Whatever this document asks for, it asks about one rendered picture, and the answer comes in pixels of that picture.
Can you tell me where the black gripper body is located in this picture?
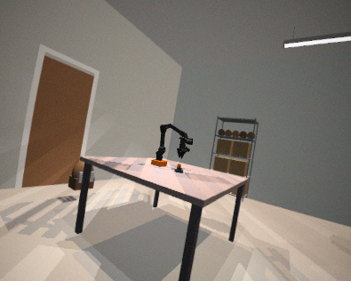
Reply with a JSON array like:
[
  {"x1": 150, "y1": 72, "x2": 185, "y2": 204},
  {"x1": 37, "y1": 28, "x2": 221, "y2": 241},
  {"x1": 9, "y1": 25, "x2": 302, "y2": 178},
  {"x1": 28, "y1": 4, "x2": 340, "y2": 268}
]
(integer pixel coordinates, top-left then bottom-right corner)
[{"x1": 177, "y1": 143, "x2": 187, "y2": 153}]

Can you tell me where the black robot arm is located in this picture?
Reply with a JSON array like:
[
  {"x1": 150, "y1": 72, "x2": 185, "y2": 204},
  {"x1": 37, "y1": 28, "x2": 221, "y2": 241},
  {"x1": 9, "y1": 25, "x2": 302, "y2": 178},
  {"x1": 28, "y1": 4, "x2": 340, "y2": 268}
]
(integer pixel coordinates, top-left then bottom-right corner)
[{"x1": 155, "y1": 124, "x2": 193, "y2": 161}]

